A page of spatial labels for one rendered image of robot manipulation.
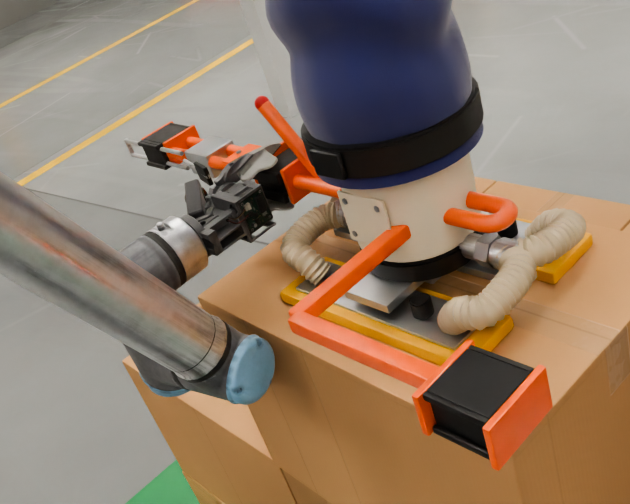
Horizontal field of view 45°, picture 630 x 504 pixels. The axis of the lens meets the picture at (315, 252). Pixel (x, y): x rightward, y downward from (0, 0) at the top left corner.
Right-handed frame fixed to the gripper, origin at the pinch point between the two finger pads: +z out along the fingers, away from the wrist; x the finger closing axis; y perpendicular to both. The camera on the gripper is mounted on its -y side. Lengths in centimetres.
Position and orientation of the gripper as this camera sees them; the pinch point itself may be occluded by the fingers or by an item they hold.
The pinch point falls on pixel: (279, 168)
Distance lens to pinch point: 123.0
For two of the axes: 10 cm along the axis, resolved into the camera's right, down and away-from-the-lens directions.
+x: -2.9, -8.0, -5.2
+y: 6.7, 2.2, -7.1
